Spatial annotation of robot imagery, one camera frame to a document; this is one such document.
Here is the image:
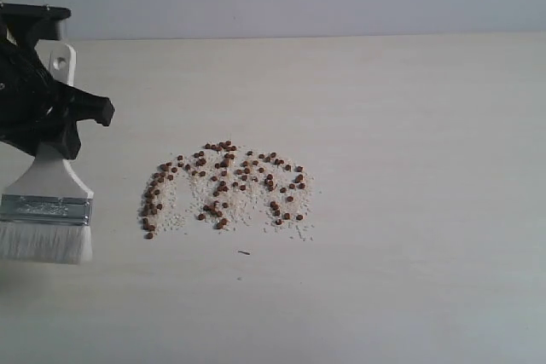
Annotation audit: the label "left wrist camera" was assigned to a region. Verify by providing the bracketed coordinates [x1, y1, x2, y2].
[1, 2, 72, 48]

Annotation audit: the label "red beans and rice pile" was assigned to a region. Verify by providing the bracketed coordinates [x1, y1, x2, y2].
[138, 140, 314, 241]

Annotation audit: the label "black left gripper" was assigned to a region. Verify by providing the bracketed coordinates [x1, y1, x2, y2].
[1, 25, 115, 159]

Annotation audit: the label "white paint brush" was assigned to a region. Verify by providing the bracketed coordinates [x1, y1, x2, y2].
[1, 43, 94, 264]

